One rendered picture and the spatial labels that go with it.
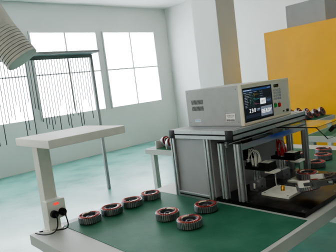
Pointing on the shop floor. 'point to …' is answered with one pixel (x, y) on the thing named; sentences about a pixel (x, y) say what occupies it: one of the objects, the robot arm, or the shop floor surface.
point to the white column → (216, 42)
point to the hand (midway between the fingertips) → (308, 181)
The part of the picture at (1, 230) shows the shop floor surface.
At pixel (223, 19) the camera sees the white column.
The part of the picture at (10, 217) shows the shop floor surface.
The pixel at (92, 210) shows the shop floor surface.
